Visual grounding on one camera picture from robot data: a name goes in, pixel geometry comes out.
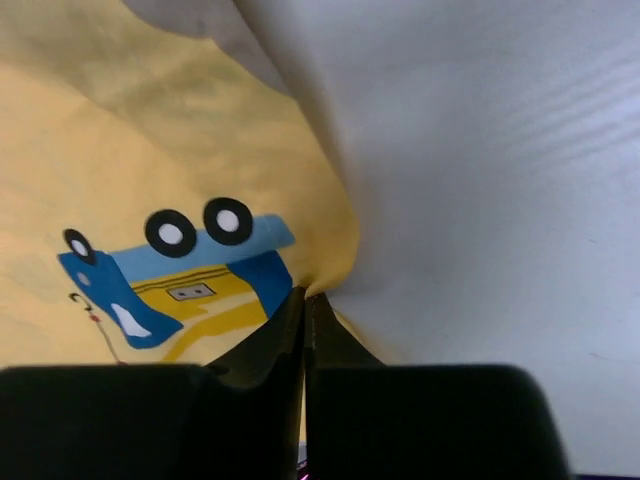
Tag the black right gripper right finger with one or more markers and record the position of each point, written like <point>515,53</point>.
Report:
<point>369,420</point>

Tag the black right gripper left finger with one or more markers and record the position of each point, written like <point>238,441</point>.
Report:
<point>237,417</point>

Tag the yellow cartoon print cloth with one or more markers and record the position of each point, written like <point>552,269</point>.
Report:
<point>162,191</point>

